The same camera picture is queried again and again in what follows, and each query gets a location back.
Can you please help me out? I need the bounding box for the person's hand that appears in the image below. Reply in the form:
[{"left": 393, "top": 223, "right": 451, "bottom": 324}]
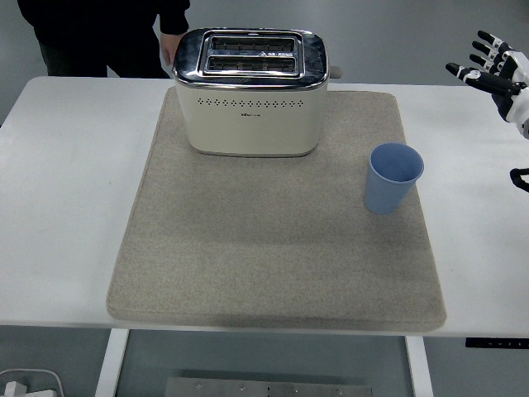
[{"left": 160, "top": 32, "right": 183, "bottom": 68}]

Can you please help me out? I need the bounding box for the blue plastic cup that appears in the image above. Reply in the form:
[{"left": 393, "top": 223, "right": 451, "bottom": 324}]
[{"left": 363, "top": 142, "right": 426, "bottom": 216}]

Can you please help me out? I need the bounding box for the person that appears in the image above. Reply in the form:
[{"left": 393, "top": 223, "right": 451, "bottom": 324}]
[{"left": 17, "top": 0, "right": 191, "bottom": 79}]

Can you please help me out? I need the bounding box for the cream and chrome toaster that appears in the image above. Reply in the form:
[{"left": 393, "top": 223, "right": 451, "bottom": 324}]
[{"left": 172, "top": 27, "right": 344, "bottom": 159}]

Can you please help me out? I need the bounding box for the white plastic tray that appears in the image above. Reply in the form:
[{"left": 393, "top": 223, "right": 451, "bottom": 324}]
[{"left": 0, "top": 367, "right": 65, "bottom": 397}]

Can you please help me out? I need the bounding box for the black table control panel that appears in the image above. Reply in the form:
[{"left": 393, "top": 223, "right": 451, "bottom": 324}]
[{"left": 465, "top": 337, "right": 529, "bottom": 349}]

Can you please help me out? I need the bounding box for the white table leg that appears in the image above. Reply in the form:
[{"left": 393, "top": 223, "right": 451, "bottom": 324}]
[
  {"left": 403, "top": 335, "right": 435, "bottom": 397},
  {"left": 94, "top": 329, "right": 131, "bottom": 397}
]

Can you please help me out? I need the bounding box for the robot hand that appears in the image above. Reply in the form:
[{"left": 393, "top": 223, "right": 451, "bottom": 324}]
[{"left": 445, "top": 29, "right": 529, "bottom": 140}]

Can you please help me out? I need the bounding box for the beige felt mat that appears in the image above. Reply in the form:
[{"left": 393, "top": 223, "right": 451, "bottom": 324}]
[{"left": 106, "top": 88, "right": 448, "bottom": 332}]

